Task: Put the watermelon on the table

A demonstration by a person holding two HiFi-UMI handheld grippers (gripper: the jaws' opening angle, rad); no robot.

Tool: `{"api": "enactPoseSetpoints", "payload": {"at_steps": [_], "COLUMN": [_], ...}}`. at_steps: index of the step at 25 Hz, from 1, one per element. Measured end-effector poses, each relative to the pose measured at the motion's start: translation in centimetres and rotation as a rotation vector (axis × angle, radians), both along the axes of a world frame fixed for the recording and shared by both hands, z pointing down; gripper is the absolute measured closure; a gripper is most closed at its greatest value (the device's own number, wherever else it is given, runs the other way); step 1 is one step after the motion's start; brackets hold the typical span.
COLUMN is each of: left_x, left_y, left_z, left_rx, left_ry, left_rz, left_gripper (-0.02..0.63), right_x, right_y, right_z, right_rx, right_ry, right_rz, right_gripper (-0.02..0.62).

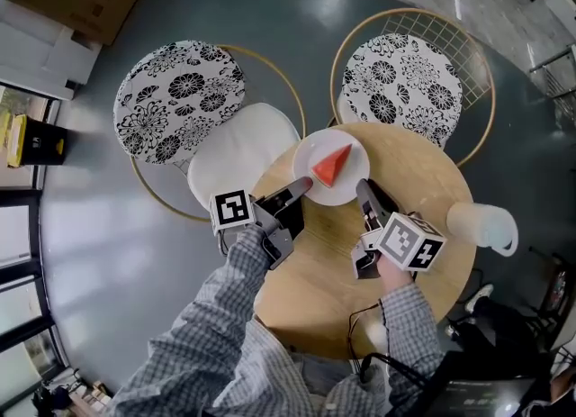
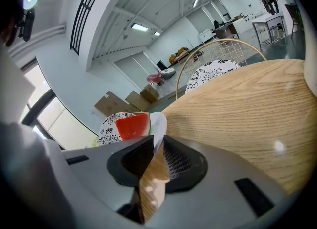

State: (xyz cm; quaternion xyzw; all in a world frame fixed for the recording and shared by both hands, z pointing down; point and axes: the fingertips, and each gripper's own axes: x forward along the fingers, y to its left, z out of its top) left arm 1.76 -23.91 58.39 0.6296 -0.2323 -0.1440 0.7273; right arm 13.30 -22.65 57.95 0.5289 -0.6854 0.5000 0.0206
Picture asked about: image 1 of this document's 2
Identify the white table with metal frame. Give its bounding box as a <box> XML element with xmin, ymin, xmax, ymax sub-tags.
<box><xmin>528</xmin><ymin>43</ymin><xmax>576</xmax><ymax>105</ymax></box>

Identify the floral cushion gold frame chair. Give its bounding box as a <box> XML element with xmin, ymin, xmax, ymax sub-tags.
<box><xmin>329</xmin><ymin>7</ymin><xmax>496</xmax><ymax>168</ymax></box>
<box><xmin>112</xmin><ymin>40</ymin><xmax>307</xmax><ymax>222</ymax></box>

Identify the white pitcher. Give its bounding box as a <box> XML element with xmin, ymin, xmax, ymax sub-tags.
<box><xmin>445</xmin><ymin>201</ymin><xmax>519</xmax><ymax>258</ymax></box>

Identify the person's right forearm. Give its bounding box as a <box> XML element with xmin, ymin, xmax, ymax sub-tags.
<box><xmin>328</xmin><ymin>261</ymin><xmax>446</xmax><ymax>417</ymax></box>

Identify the black bin with yellow lid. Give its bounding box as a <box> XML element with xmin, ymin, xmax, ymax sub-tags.
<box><xmin>6</xmin><ymin>113</ymin><xmax>68</xmax><ymax>168</ymax></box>

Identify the white round plate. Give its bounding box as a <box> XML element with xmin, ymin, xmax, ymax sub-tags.
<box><xmin>292</xmin><ymin>128</ymin><xmax>371</xmax><ymax>207</ymax></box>

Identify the person's left forearm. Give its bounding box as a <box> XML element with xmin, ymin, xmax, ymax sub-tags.
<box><xmin>107</xmin><ymin>225</ymin><xmax>316</xmax><ymax>417</ymax></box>

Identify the round wooden table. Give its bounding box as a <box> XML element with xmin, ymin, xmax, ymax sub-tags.
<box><xmin>251</xmin><ymin>122</ymin><xmax>477</xmax><ymax>362</ymax></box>

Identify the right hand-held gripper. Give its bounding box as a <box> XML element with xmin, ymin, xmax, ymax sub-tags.
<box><xmin>351</xmin><ymin>178</ymin><xmax>447</xmax><ymax>281</ymax></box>

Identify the red watermelon slice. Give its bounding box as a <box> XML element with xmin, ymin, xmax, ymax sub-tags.
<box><xmin>310</xmin><ymin>143</ymin><xmax>354</xmax><ymax>189</ymax></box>

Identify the black tablet screen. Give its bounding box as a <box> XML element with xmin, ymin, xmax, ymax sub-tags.
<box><xmin>420</xmin><ymin>349</ymin><xmax>554</xmax><ymax>417</ymax></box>

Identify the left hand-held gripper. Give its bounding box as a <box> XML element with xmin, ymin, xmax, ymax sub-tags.
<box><xmin>209</xmin><ymin>176</ymin><xmax>314</xmax><ymax>271</ymax></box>

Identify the white flat panel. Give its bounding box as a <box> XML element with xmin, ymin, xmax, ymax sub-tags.
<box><xmin>0</xmin><ymin>14</ymin><xmax>103</xmax><ymax>101</ymax></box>

